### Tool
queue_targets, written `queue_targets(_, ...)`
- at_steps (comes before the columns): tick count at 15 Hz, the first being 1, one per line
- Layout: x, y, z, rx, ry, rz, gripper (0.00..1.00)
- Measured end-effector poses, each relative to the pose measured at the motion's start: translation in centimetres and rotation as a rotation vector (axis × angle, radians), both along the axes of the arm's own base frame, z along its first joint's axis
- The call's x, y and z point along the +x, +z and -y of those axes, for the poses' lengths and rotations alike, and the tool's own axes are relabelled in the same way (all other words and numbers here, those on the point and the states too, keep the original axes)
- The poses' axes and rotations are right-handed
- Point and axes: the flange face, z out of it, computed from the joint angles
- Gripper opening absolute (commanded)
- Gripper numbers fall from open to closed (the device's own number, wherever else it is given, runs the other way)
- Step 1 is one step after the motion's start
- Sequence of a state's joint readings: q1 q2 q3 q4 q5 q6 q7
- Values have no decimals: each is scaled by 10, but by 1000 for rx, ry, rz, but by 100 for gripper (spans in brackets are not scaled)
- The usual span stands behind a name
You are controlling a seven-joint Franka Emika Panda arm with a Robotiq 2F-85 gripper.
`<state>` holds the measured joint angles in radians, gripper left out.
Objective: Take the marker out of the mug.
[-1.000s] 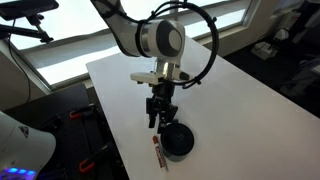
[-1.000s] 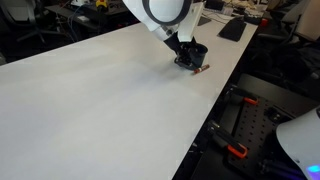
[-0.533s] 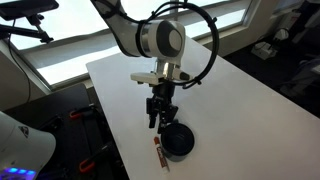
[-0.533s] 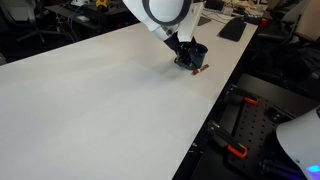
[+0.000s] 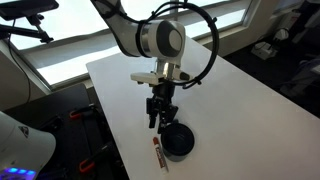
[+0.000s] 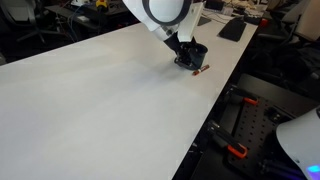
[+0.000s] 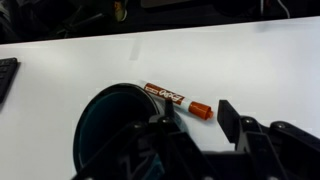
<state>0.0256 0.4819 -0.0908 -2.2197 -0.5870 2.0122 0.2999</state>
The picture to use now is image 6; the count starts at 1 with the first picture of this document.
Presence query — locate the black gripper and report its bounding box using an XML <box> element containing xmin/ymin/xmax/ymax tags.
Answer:
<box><xmin>163</xmin><ymin>32</ymin><xmax>201</xmax><ymax>70</ymax></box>

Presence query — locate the red dry-erase marker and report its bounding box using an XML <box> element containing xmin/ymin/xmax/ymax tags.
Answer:
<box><xmin>191</xmin><ymin>64</ymin><xmax>211</xmax><ymax>77</ymax></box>

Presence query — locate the dark teal mug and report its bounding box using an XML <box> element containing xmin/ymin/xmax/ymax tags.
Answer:
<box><xmin>186</xmin><ymin>42</ymin><xmax>209</xmax><ymax>69</ymax></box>

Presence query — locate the white robot base blue light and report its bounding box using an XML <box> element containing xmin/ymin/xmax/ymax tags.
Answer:
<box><xmin>275</xmin><ymin>107</ymin><xmax>320</xmax><ymax>180</ymax></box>

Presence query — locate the black keyboard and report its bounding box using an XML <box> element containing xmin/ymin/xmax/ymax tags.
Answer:
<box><xmin>218</xmin><ymin>17</ymin><xmax>248</xmax><ymax>43</ymax></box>

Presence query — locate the black perforated mounting board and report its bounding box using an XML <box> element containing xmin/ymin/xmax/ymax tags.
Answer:
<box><xmin>226</xmin><ymin>96</ymin><xmax>301</xmax><ymax>180</ymax></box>

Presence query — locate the black desk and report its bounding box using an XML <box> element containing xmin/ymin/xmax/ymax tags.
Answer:
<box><xmin>44</xmin><ymin>0</ymin><xmax>141</xmax><ymax>29</ymax></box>

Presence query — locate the yellow tool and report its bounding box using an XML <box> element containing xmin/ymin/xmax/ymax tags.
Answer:
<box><xmin>95</xmin><ymin>0</ymin><xmax>109</xmax><ymax>9</ymax></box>

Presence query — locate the light office chair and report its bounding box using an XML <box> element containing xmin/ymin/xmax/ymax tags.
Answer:
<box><xmin>289</xmin><ymin>0</ymin><xmax>320</xmax><ymax>41</ymax></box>

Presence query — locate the grey office chair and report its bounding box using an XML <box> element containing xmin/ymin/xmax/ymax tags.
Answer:
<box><xmin>0</xmin><ymin>0</ymin><xmax>64</xmax><ymax>44</ymax></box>

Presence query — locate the orange-handled black clamp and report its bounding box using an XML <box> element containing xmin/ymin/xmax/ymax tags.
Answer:
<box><xmin>226</xmin><ymin>87</ymin><xmax>259</xmax><ymax>106</ymax></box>
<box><xmin>208</xmin><ymin>121</ymin><xmax>248</xmax><ymax>159</ymax></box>

